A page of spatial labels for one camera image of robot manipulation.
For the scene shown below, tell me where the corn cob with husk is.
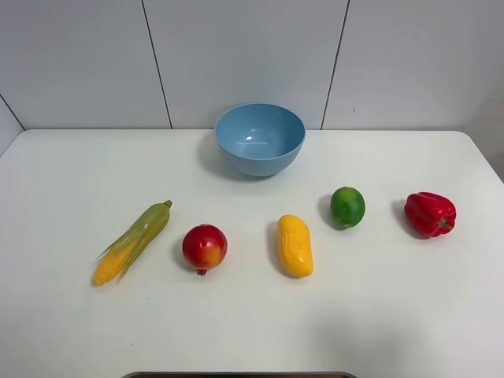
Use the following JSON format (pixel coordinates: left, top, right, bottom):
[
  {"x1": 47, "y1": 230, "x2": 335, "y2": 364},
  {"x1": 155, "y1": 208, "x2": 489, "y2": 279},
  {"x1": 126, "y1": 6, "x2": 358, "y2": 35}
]
[{"x1": 91, "y1": 200, "x2": 172, "y2": 287}]

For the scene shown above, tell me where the red bell pepper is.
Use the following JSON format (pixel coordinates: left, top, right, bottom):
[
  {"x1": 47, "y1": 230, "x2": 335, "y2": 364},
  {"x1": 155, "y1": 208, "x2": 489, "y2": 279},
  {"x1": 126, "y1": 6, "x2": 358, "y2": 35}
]
[{"x1": 404, "y1": 191, "x2": 457, "y2": 239}]

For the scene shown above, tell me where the yellow mango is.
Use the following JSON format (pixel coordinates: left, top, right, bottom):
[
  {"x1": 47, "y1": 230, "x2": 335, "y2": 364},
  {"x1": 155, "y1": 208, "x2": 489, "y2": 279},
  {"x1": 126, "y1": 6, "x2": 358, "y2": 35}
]
[{"x1": 276, "y1": 214, "x2": 313, "y2": 278}]

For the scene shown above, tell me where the blue plastic bowl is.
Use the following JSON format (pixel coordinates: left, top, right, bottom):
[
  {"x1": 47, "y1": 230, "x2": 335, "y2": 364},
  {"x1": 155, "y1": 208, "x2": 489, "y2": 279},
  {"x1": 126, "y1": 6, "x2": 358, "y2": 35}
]
[{"x1": 214, "y1": 103, "x2": 306, "y2": 177}]

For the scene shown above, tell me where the green lime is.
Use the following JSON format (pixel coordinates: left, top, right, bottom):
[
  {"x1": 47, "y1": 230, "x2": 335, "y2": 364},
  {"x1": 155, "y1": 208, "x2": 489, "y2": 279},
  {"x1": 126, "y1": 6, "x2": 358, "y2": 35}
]
[{"x1": 330, "y1": 187, "x2": 365, "y2": 228}]

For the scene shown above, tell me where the red pomegranate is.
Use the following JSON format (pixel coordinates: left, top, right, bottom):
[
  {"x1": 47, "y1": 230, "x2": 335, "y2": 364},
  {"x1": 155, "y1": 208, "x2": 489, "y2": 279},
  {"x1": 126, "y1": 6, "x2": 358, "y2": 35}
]
[{"x1": 182, "y1": 224, "x2": 228, "y2": 276}]

